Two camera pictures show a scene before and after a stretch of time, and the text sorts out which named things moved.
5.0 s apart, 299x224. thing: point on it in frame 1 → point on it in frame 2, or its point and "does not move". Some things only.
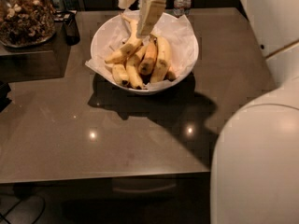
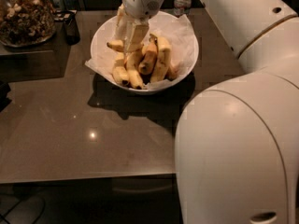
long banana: [133, 47] → [117, 45]
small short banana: [120, 74] does not move
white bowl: [144, 63] does not move
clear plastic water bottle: [182, 2] does not move
